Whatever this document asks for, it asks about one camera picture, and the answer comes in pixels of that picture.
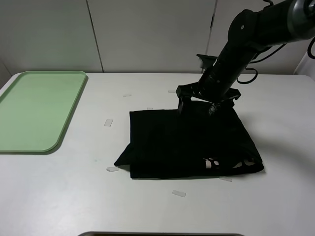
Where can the black short sleeve shirt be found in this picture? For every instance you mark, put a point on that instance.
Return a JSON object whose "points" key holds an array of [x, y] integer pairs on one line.
{"points": [[166, 144]]}

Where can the clear tape piece near front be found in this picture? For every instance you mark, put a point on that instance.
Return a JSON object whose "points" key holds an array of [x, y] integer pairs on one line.
{"points": [[179, 193]]}

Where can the green plastic tray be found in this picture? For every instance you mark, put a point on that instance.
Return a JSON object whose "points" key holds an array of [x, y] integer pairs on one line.
{"points": [[36, 108]]}

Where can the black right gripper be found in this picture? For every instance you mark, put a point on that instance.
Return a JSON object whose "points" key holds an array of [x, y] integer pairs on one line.
{"points": [[208, 88]]}

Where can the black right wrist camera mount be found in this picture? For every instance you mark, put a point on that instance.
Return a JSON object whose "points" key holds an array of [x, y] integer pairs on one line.
{"points": [[206, 60]]}

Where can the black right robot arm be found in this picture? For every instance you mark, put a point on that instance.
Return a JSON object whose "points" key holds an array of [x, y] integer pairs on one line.
{"points": [[250, 34]]}

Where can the clear tape piece front right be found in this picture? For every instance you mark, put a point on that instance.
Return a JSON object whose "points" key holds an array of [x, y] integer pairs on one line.
{"points": [[226, 179]]}

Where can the clear tape piece left middle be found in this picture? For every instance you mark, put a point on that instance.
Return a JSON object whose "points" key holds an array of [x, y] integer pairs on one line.
{"points": [[108, 122]]}

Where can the clear tape piece front left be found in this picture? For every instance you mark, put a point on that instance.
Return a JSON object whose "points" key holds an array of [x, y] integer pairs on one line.
{"points": [[112, 169]]}

